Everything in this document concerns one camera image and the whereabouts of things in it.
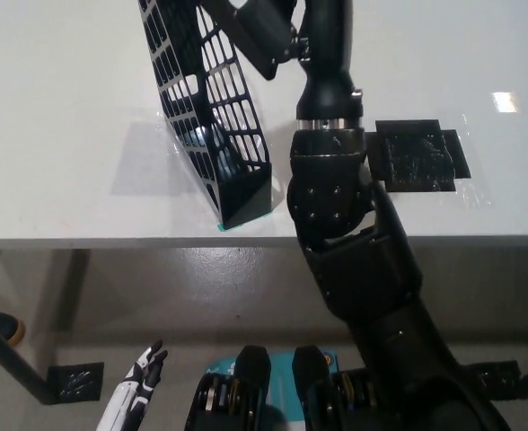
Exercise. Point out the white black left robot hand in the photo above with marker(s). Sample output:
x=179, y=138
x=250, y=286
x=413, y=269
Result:
x=134, y=386

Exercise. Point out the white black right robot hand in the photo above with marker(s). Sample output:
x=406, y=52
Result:
x=268, y=20

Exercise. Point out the black robot body block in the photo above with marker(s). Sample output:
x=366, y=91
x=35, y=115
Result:
x=232, y=395
x=318, y=390

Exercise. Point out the black mesh file shelf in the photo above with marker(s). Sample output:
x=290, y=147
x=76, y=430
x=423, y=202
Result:
x=241, y=197

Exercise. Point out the black metal table leg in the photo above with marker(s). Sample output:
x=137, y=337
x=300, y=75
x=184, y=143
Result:
x=17, y=366

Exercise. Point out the dark shoe with tan sole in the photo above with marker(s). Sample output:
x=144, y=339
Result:
x=1, y=325

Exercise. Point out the teal tape strip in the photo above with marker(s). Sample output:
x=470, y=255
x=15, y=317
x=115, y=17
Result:
x=222, y=228

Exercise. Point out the black tape patch on table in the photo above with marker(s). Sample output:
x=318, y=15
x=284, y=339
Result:
x=416, y=157

